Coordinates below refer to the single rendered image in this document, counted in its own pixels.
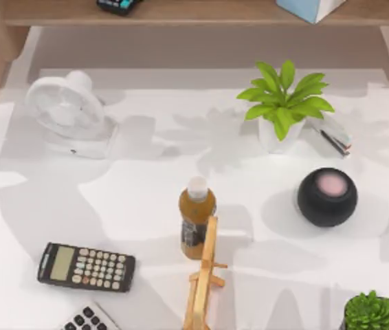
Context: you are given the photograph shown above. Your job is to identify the wooden shelf unit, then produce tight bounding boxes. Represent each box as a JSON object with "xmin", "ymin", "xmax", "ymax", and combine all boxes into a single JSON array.
[{"xmin": 0, "ymin": 0, "xmax": 389, "ymax": 107}]

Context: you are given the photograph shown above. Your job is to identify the brown bottle with white cap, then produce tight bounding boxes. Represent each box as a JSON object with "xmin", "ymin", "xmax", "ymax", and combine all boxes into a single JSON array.
[{"xmin": 178, "ymin": 176, "xmax": 217, "ymax": 261}]

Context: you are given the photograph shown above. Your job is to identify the green plant in black pot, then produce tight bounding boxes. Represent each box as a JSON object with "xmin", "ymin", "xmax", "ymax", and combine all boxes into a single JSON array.
[{"xmin": 342, "ymin": 290, "xmax": 389, "ymax": 330}]

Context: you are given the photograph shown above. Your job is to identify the white desk fan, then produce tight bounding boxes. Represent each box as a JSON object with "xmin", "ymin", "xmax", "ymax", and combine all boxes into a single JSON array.
[{"xmin": 24, "ymin": 70, "xmax": 118, "ymax": 160}]

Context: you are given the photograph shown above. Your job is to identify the blue and white box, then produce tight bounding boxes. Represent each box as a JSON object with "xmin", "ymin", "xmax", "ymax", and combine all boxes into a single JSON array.
[{"xmin": 276, "ymin": 0, "xmax": 347, "ymax": 25}]

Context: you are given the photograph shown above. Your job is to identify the white calculator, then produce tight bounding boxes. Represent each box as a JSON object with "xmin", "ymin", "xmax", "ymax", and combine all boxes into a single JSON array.
[{"xmin": 59, "ymin": 300, "xmax": 121, "ymax": 330}]

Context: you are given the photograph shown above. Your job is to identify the black calculator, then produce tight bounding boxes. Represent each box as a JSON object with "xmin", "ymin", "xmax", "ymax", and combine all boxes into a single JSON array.
[{"xmin": 36, "ymin": 241, "xmax": 136, "ymax": 294}]

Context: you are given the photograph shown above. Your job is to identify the white stapler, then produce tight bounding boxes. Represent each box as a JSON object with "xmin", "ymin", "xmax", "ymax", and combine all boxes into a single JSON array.
[{"xmin": 304, "ymin": 113, "xmax": 353, "ymax": 157}]

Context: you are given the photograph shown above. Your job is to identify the green plant in white pot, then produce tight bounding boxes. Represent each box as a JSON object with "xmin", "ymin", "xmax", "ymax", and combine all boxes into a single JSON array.
[{"xmin": 236, "ymin": 60, "xmax": 336, "ymax": 154}]

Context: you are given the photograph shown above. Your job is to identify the black round speaker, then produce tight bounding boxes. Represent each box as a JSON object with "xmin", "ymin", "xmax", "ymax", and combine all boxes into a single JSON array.
[{"xmin": 296, "ymin": 167, "xmax": 359, "ymax": 228}]

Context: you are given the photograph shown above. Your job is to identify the wooden stand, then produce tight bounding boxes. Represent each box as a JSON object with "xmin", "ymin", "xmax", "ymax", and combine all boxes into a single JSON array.
[{"xmin": 182, "ymin": 215, "xmax": 229, "ymax": 330}]

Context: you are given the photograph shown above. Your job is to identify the black device on shelf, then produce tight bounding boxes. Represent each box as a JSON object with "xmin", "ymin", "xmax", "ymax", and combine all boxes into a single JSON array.
[{"xmin": 96, "ymin": 0, "xmax": 144, "ymax": 17}]

